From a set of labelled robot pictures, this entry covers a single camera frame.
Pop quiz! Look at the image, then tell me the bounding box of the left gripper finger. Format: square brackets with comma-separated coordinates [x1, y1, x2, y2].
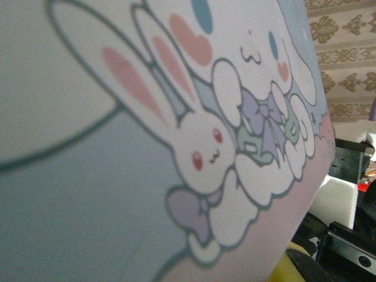
[278, 242, 327, 282]

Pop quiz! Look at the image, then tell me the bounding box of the cartoon bunny tin box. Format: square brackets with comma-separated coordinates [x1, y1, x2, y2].
[0, 0, 337, 282]

